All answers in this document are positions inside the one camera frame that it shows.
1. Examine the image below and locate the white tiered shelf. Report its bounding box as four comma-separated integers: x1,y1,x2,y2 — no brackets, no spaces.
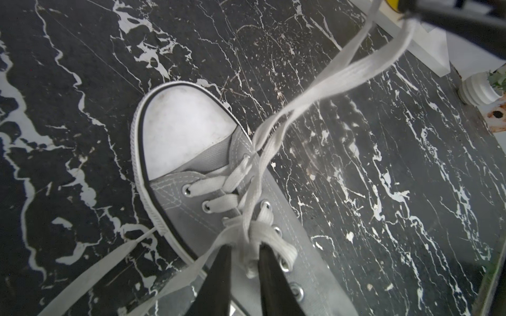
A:
350,0,505,79

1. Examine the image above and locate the grey canvas sneaker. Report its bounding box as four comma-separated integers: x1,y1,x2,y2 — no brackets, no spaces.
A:
130,81,357,315

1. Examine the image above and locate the small white potted plant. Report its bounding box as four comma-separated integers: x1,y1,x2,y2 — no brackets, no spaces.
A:
458,65,505,107

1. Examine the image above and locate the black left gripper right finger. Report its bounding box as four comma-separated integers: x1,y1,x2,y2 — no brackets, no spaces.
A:
258,244,304,316

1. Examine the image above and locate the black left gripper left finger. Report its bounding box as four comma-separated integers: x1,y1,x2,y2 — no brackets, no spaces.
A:
185,246,232,316

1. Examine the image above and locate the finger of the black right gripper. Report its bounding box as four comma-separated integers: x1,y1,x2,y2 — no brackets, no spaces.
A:
397,0,505,59

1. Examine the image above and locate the white shoelace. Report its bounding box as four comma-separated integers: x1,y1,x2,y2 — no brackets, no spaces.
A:
37,0,418,316

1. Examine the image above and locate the yellow container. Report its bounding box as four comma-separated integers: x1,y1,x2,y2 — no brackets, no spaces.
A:
386,0,401,13

